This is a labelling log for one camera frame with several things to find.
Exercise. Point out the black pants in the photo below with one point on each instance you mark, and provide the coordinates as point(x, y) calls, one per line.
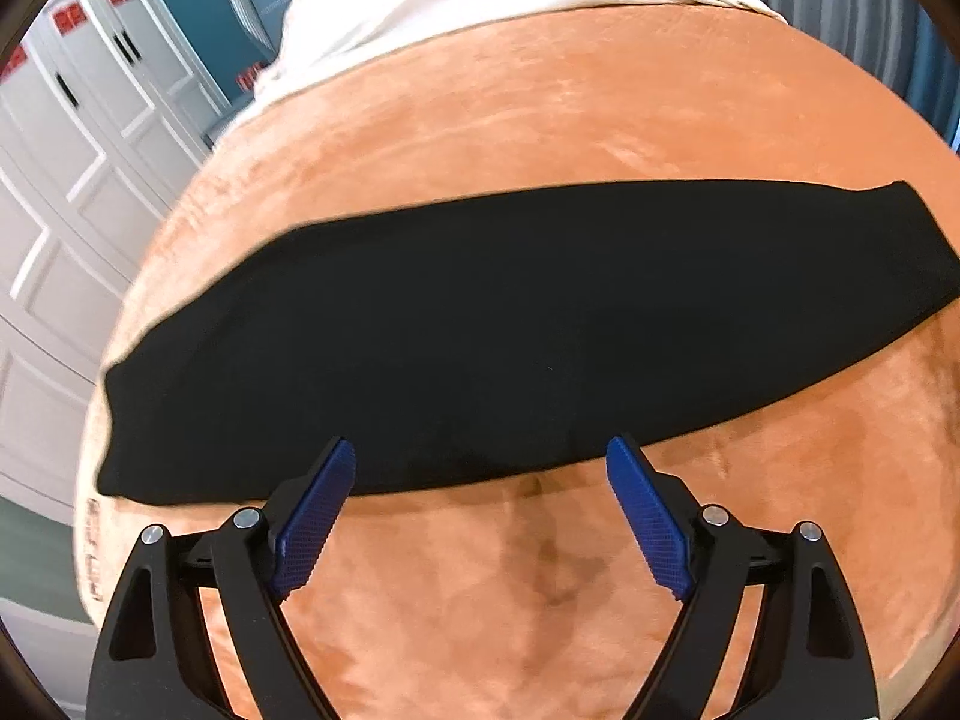
point(487, 330)

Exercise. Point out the white panelled wardrobe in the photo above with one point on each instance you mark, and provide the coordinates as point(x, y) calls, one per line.
point(67, 187)

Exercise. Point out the white bed sheet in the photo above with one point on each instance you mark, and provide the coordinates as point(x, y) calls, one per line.
point(450, 0)

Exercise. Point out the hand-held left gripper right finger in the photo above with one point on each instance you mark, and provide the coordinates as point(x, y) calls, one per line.
point(649, 532)

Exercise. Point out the orange plush blanket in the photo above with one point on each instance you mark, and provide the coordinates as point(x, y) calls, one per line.
point(570, 127)

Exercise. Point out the grey blue curtain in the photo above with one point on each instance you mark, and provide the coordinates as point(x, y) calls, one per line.
point(847, 22)

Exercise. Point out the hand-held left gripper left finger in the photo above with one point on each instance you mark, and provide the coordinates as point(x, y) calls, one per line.
point(315, 525)

